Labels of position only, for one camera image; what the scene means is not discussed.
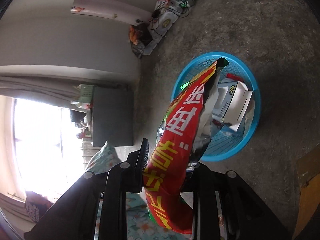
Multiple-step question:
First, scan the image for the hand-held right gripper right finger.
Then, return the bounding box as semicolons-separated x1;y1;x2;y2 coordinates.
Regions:
183;162;293;240

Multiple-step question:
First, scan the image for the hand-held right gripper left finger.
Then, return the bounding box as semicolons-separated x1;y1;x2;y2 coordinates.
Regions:
23;138;150;240

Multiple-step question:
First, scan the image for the large red snack bag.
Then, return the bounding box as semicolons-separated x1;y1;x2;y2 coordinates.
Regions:
143;57;229;235

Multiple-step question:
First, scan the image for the blue plastic wastebasket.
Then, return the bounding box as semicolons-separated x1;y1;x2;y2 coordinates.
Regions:
170;52;262;163

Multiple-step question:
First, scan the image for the grey nightstand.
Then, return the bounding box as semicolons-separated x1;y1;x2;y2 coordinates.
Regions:
91;86;134;147

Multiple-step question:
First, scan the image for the floral blanket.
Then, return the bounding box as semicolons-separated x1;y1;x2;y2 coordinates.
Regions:
85;140;225;240

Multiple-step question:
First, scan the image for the green plastic basket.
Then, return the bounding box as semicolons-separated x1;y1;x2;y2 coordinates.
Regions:
77;84;94;103

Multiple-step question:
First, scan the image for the white cardboard box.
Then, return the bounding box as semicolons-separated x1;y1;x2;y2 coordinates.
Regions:
212;80;253;132

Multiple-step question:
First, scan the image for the flat brown cardboard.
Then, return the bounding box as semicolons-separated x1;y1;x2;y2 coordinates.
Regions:
292;147;320;240

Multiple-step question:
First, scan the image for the dark patterned cushion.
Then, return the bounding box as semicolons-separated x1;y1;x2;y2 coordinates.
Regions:
24;191;54;223

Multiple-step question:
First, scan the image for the bag of orange snacks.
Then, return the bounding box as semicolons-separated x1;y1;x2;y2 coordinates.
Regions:
129;24;153;58

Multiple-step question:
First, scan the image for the white rolled wall poster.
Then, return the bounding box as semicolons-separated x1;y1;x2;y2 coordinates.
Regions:
70;0;153;27

